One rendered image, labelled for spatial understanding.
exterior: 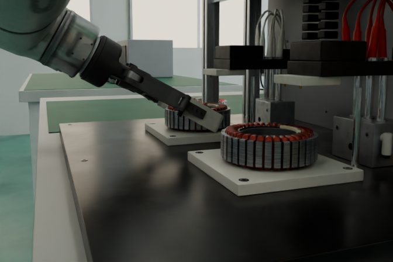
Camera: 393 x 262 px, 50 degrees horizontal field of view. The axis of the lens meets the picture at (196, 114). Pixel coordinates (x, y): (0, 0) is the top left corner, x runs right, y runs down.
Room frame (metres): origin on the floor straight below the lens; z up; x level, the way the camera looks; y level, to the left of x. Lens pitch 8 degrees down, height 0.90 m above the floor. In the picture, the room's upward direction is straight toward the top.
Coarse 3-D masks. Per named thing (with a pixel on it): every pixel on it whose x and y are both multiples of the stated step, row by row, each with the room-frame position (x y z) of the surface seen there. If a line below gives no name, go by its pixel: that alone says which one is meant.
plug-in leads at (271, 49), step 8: (280, 16) 0.78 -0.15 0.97; (264, 24) 0.75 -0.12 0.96; (272, 24) 0.74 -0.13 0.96; (280, 24) 0.77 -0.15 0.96; (256, 32) 0.78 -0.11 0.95; (272, 32) 0.74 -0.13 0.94; (280, 32) 0.75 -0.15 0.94; (256, 40) 0.77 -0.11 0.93; (264, 40) 0.75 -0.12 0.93; (272, 40) 0.73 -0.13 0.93; (280, 40) 0.74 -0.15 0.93; (264, 48) 0.75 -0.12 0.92; (272, 48) 0.73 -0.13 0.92; (280, 48) 0.74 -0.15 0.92; (264, 56) 0.75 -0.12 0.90; (272, 56) 0.73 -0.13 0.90; (280, 56) 0.74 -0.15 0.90; (288, 56) 0.78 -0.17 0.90
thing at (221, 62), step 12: (216, 48) 0.75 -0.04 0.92; (228, 48) 0.70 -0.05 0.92; (240, 48) 0.70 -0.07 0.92; (252, 48) 0.71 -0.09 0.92; (216, 60) 0.74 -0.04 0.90; (228, 60) 0.70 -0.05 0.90; (240, 60) 0.70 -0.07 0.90; (252, 60) 0.71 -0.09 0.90; (264, 60) 0.71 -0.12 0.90; (276, 60) 0.72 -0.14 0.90; (288, 60) 0.73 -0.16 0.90; (204, 72) 0.74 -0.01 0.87; (216, 72) 0.69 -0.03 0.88; (228, 72) 0.70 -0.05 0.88; (240, 72) 0.70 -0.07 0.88; (264, 72) 0.78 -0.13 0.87; (276, 72) 0.74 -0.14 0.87; (264, 84) 0.78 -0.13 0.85; (276, 84) 0.74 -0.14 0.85; (264, 96) 0.78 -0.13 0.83; (276, 96) 0.74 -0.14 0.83
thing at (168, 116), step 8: (208, 104) 0.73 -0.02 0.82; (216, 104) 0.73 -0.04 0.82; (168, 112) 0.68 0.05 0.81; (176, 112) 0.67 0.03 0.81; (224, 112) 0.67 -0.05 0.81; (168, 120) 0.68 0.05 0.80; (176, 120) 0.67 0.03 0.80; (184, 120) 0.66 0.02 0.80; (192, 120) 0.65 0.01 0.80; (224, 120) 0.67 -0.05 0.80; (176, 128) 0.67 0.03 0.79; (184, 128) 0.66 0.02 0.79; (192, 128) 0.65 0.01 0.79; (200, 128) 0.65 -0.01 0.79; (224, 128) 0.69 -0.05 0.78
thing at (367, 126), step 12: (336, 120) 0.55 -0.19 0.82; (348, 120) 0.53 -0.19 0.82; (372, 120) 0.51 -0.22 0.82; (384, 120) 0.50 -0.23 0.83; (336, 132) 0.55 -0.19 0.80; (348, 132) 0.53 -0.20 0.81; (360, 132) 0.51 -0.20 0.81; (372, 132) 0.49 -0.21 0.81; (384, 132) 0.49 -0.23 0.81; (336, 144) 0.55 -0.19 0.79; (348, 144) 0.53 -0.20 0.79; (360, 144) 0.51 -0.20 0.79; (372, 144) 0.49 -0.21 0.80; (348, 156) 0.53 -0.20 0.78; (360, 156) 0.51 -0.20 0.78; (372, 156) 0.49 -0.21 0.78
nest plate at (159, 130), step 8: (152, 128) 0.70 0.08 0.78; (160, 128) 0.70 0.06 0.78; (168, 128) 0.70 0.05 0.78; (160, 136) 0.65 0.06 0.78; (168, 136) 0.63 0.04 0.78; (176, 136) 0.63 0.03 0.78; (184, 136) 0.63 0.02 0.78; (192, 136) 0.63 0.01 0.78; (200, 136) 0.63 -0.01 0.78; (208, 136) 0.64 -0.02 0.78; (216, 136) 0.64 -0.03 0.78; (168, 144) 0.61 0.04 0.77; (176, 144) 0.62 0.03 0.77
